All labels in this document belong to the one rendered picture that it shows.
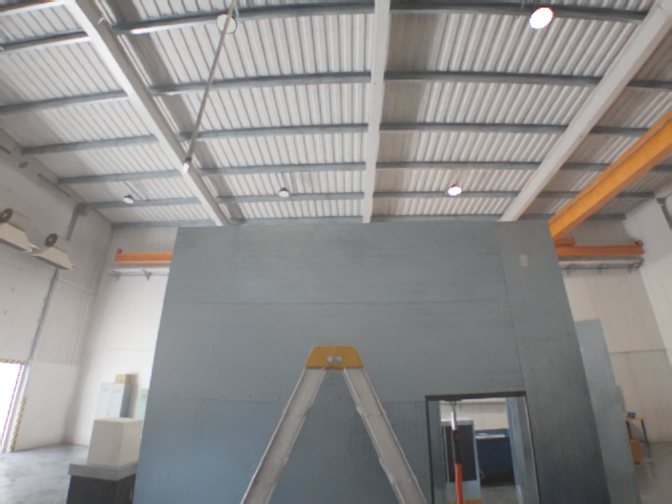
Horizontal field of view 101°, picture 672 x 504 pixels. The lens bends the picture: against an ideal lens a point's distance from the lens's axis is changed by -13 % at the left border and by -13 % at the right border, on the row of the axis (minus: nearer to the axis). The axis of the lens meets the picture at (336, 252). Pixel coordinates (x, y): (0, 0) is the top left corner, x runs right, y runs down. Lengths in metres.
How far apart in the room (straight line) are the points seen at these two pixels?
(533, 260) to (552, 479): 1.26
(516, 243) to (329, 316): 1.32
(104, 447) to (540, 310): 5.49
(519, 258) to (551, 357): 0.63
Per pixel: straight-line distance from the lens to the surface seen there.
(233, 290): 2.11
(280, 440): 1.21
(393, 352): 1.93
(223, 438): 2.05
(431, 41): 7.37
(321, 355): 1.17
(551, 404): 2.22
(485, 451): 8.39
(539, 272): 2.35
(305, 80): 7.42
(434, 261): 2.11
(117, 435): 5.66
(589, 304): 13.44
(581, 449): 2.32
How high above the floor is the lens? 2.19
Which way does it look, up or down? 23 degrees up
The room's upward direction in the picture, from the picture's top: straight up
